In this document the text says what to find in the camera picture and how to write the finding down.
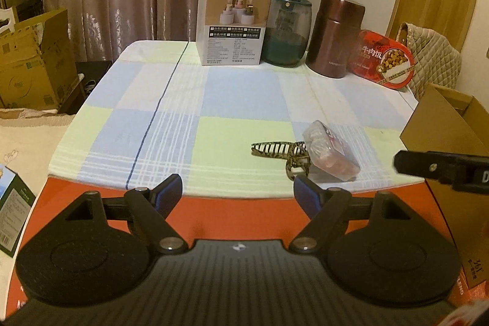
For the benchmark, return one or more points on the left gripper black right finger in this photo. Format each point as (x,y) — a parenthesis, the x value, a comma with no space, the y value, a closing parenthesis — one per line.
(377,249)

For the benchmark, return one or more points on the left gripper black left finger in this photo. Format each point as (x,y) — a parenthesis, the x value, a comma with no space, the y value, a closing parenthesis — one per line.
(98,249)

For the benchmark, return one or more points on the clear dental floss pick box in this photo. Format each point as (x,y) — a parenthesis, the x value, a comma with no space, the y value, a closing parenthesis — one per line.
(330,153)

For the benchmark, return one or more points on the open brown cardboard box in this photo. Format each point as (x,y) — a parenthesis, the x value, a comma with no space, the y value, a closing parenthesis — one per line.
(446,143)

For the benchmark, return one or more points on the green tea carton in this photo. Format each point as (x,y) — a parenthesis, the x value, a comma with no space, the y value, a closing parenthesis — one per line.
(16,203)

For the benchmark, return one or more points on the red Motul printed mat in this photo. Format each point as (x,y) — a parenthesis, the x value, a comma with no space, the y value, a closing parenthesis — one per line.
(225,219)

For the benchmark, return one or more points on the beige quilted chair cover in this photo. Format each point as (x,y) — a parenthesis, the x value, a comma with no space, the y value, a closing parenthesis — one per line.
(436,61)

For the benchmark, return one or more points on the striped hair claw clip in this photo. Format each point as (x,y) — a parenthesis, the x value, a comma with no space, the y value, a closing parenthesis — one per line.
(297,160)

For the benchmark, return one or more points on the red beef rice meal bowl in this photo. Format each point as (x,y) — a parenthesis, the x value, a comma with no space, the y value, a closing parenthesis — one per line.
(381,60)

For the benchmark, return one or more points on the pastel checkered cloth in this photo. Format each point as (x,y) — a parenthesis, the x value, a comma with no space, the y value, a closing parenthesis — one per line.
(159,111)

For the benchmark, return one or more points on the brown metal thermos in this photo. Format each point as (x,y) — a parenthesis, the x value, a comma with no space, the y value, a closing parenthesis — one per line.
(334,35)

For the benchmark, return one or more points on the cardboard boxes on floor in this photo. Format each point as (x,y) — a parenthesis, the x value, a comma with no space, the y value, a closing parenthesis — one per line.
(37,63)

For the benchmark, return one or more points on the dark green glass jar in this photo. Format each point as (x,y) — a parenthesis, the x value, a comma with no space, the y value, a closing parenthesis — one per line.
(287,32)

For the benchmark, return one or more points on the white humidifier product box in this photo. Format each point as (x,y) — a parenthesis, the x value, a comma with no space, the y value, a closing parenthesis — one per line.
(231,32)

